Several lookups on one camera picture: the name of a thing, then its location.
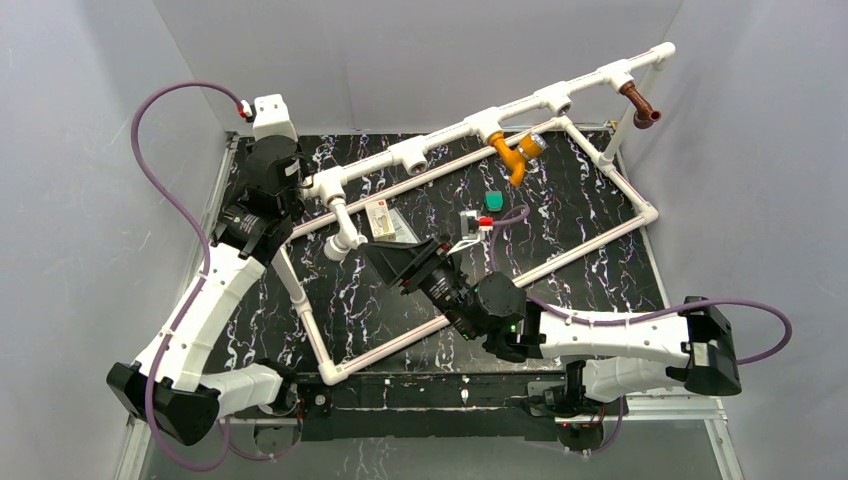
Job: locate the brown faucet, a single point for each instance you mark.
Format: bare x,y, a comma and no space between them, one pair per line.
645,115

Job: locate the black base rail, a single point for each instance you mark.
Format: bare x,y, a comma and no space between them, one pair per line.
528,405

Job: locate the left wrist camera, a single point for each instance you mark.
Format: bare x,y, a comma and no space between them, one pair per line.
272,118

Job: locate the white faucet chrome knob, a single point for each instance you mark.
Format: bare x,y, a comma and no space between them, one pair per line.
348,237

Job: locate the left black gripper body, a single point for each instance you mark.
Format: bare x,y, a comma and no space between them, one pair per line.
299,173

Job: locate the orange faucet chrome knob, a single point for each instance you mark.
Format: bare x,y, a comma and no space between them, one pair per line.
529,147

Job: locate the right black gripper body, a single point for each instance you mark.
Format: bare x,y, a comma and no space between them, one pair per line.
447,289

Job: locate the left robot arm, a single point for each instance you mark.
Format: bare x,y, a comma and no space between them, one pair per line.
167,382

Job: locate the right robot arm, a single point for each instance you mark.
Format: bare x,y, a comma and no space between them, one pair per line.
692,349

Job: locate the white PVC pipe frame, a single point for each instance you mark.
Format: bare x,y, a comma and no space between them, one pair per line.
582,244

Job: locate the green tape roll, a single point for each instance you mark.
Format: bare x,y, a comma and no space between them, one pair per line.
494,201

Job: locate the clear plastic package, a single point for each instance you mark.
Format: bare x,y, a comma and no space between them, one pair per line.
403,231

